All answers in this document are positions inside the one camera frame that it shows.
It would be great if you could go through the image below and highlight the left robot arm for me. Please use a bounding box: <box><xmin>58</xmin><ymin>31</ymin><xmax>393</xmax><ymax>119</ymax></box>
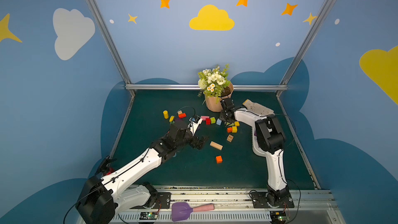
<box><xmin>75</xmin><ymin>116</ymin><xmax>207</xmax><ymax>224</ymax></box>

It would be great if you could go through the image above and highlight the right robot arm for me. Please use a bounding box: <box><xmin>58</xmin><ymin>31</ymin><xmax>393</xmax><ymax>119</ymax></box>
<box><xmin>220</xmin><ymin>97</ymin><xmax>294</xmax><ymax>207</ymax></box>

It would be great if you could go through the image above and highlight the white storage bin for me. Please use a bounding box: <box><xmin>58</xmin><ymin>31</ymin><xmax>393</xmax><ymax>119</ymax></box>
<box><xmin>252</xmin><ymin>128</ymin><xmax>266</xmax><ymax>157</ymax></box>

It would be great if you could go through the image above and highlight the lime green long block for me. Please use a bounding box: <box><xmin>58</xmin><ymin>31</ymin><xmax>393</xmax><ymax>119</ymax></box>
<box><xmin>224</xmin><ymin>122</ymin><xmax>235</xmax><ymax>127</ymax></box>

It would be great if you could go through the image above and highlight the pink flower pot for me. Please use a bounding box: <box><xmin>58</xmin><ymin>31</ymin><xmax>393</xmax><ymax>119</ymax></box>
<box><xmin>205</xmin><ymin>84</ymin><xmax>234</xmax><ymax>113</ymax></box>

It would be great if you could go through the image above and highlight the wooden number cube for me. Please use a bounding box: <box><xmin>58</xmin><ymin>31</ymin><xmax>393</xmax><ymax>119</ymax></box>
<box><xmin>227</xmin><ymin>135</ymin><xmax>234</xmax><ymax>142</ymax></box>

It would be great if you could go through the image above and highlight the white knit work glove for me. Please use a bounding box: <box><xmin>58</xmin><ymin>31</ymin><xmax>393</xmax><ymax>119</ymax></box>
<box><xmin>243</xmin><ymin>99</ymin><xmax>274</xmax><ymax>116</ymax></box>

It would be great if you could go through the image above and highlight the pale wooden long block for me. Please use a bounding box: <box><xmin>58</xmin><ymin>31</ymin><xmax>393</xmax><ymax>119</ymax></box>
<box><xmin>210</xmin><ymin>141</ymin><xmax>223</xmax><ymax>150</ymax></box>

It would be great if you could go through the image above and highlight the white green flower bouquet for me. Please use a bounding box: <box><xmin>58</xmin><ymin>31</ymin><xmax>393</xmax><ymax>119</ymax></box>
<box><xmin>198</xmin><ymin>64</ymin><xmax>233</xmax><ymax>98</ymax></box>

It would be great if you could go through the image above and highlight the orange cube block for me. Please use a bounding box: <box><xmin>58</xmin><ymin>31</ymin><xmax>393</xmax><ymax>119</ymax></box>
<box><xmin>216</xmin><ymin>156</ymin><xmax>223</xmax><ymax>164</ymax></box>

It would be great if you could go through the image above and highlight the purple pink toy shovel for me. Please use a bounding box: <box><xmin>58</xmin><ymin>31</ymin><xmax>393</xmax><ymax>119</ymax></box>
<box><xmin>172</xmin><ymin>202</ymin><xmax>215</xmax><ymax>222</ymax></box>

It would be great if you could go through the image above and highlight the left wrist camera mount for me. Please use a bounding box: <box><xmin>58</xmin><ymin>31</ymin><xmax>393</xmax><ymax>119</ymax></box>
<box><xmin>189</xmin><ymin>115</ymin><xmax>203</xmax><ymax>136</ymax></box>

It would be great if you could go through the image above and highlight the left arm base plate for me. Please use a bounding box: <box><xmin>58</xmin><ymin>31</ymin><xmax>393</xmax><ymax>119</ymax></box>
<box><xmin>140</xmin><ymin>192</ymin><xmax>171</xmax><ymax>209</ymax></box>

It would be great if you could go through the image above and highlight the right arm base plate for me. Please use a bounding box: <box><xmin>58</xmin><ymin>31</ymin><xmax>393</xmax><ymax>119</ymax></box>
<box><xmin>249</xmin><ymin>191</ymin><xmax>295</xmax><ymax>208</ymax></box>

